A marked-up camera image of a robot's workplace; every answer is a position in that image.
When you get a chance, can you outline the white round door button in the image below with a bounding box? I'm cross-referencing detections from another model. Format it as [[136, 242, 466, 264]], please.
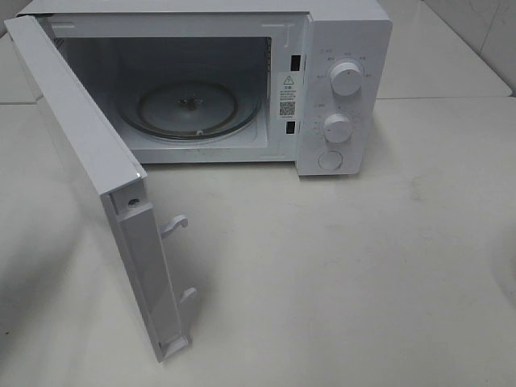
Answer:
[[318, 151, 343, 171]]

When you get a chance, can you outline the white round knob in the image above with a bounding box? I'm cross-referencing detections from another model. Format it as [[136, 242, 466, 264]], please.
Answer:
[[322, 114, 353, 144], [329, 59, 363, 97]]

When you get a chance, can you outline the white microwave door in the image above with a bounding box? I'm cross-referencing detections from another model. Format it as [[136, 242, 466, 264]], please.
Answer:
[[6, 16, 198, 362]]

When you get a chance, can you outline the glass microwave turntable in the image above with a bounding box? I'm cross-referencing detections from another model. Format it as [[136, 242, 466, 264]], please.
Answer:
[[116, 81, 261, 141]]

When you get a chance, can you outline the white warning label sticker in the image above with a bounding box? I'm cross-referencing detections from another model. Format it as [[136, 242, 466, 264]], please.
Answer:
[[277, 72, 302, 119]]

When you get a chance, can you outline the white microwave oven body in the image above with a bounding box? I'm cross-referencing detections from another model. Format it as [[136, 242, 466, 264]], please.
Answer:
[[13, 1, 393, 176]]

